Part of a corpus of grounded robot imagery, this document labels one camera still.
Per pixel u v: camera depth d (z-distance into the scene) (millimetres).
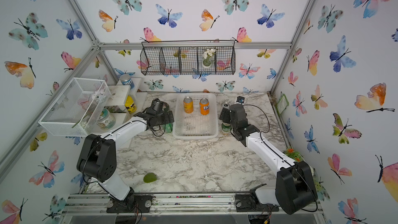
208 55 891
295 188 407
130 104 1016
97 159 461
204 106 1003
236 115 624
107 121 788
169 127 964
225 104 958
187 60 989
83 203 755
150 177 794
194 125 1025
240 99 726
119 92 907
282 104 1109
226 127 907
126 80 964
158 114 791
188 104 1018
